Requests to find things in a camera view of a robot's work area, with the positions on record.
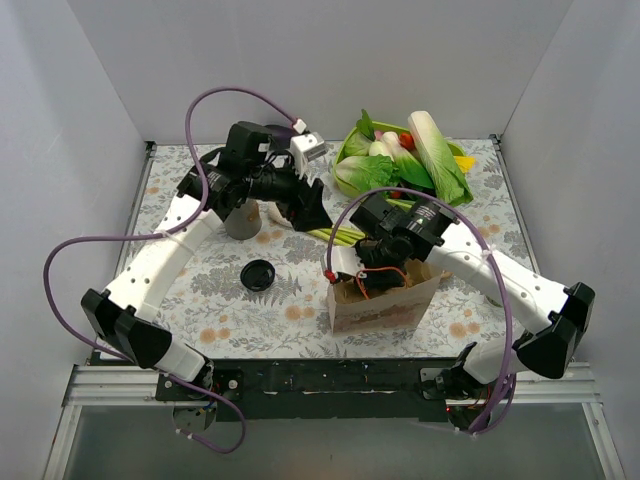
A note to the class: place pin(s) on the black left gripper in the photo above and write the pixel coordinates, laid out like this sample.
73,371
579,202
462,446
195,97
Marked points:
300,198

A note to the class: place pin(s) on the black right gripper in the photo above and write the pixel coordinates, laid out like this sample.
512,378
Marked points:
379,270

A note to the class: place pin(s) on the brown pulp cup carrier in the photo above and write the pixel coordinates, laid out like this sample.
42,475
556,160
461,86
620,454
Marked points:
418,272

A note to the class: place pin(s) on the brown paper takeout bag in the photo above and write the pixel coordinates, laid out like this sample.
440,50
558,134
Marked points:
351,312

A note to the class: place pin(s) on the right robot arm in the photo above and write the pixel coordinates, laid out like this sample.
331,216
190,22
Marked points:
553,317

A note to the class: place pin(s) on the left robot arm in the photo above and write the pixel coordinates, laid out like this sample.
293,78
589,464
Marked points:
222,192

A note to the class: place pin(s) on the green vegetable tray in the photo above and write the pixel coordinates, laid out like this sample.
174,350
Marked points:
366,132

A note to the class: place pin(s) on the green leafy lettuce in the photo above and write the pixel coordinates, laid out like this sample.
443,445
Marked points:
358,174

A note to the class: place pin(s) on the grey cup of straws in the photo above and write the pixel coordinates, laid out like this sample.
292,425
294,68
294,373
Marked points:
244,222

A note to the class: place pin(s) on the bok choy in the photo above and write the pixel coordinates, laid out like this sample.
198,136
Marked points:
410,170

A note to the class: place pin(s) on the purple eggplant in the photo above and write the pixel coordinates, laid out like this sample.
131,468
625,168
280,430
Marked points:
281,134

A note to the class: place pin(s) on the floral table mat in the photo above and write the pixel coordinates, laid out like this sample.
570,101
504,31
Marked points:
209,309

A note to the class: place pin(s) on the long napa cabbage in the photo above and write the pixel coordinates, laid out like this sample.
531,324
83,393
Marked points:
449,181

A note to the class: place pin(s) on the yellow pepper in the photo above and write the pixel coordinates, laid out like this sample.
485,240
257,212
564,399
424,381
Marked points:
465,163

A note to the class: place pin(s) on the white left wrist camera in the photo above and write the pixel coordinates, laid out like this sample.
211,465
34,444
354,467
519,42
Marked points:
305,148

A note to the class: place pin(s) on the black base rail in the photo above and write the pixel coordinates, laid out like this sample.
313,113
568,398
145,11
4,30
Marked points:
313,388

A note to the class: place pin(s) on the aluminium frame rail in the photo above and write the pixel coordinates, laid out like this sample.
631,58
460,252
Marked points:
110,386

